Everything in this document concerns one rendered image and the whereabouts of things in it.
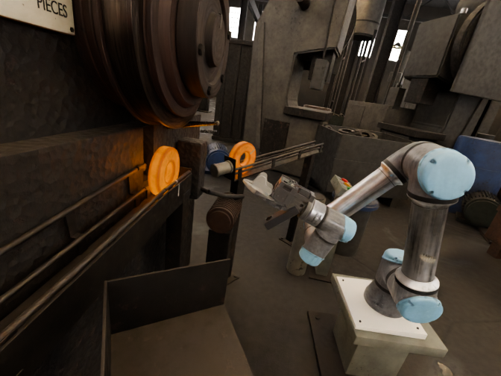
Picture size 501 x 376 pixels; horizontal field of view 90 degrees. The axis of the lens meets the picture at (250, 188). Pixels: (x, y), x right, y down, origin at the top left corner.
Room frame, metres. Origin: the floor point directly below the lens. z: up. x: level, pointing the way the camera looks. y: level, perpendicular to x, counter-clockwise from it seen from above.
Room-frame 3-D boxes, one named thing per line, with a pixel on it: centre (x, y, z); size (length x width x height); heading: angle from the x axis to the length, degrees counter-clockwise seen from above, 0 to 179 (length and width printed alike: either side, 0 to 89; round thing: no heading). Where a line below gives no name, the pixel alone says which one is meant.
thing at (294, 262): (1.33, -0.37, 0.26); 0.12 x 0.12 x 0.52
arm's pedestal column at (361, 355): (0.80, -0.59, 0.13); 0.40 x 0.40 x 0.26; 1
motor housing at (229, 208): (1.06, 0.10, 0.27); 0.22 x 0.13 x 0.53; 175
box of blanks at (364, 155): (3.07, -1.24, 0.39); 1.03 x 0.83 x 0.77; 100
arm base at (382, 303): (0.80, -0.59, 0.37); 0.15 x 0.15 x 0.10
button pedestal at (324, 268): (1.35, -0.53, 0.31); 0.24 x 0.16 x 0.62; 175
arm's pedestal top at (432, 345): (0.80, -0.59, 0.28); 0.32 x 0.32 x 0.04; 1
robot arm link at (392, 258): (0.79, -0.58, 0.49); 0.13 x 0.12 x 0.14; 174
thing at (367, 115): (4.66, -1.94, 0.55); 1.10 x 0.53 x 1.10; 15
